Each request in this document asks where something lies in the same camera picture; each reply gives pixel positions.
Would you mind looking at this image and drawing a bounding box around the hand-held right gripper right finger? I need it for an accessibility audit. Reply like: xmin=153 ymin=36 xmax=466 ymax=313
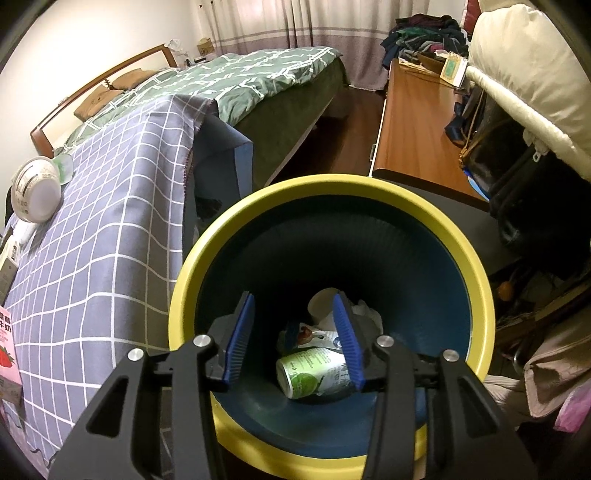
xmin=332 ymin=291 xmax=539 ymax=480

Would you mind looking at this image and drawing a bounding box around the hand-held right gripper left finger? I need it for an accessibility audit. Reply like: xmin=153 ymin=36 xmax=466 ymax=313
xmin=48 ymin=291 xmax=257 ymax=480

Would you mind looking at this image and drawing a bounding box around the white paper cup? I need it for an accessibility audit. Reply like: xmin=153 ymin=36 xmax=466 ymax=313
xmin=308 ymin=287 xmax=343 ymax=330

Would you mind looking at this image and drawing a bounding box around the green drink can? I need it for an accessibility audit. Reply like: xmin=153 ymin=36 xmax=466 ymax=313
xmin=276 ymin=347 xmax=352 ymax=400

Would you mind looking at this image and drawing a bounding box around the yellow rimmed dark trash bin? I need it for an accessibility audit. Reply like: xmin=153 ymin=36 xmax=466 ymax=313
xmin=168 ymin=174 xmax=496 ymax=474

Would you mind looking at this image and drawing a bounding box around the pink milk carton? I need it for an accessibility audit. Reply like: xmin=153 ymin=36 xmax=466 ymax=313
xmin=0 ymin=305 xmax=21 ymax=384

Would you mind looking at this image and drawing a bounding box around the white paper noodle bowl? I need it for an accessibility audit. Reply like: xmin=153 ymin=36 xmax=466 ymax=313
xmin=10 ymin=157 xmax=63 ymax=223

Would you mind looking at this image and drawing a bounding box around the blue under cloth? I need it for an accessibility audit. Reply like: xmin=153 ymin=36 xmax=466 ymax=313
xmin=185 ymin=113 xmax=254 ymax=217

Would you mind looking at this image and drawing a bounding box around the wooden desk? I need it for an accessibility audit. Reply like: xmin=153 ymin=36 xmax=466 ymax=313
xmin=369 ymin=58 xmax=490 ymax=204

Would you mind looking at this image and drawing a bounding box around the black bag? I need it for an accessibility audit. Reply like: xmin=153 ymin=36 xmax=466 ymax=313
xmin=487 ymin=117 xmax=591 ymax=280

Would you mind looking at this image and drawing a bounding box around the wooden bed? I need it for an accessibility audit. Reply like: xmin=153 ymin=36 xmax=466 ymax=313
xmin=30 ymin=44 xmax=352 ymax=185

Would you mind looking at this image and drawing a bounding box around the green patterned duvet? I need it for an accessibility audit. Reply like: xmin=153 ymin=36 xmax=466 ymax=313
xmin=53 ymin=46 xmax=345 ymax=153

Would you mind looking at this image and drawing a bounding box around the brown pillow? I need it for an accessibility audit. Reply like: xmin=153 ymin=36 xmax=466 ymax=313
xmin=112 ymin=68 xmax=144 ymax=90
xmin=74 ymin=88 xmax=123 ymax=121

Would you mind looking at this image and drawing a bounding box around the pile of mixed clothes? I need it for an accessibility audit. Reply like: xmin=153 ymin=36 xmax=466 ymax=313
xmin=380 ymin=14 xmax=472 ymax=70

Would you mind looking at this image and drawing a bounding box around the pink and white curtain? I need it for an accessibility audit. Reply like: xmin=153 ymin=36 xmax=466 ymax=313
xmin=182 ymin=0 xmax=407 ymax=90

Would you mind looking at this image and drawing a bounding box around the cream puffer jacket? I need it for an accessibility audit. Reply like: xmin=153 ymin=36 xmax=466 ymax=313
xmin=468 ymin=0 xmax=591 ymax=181

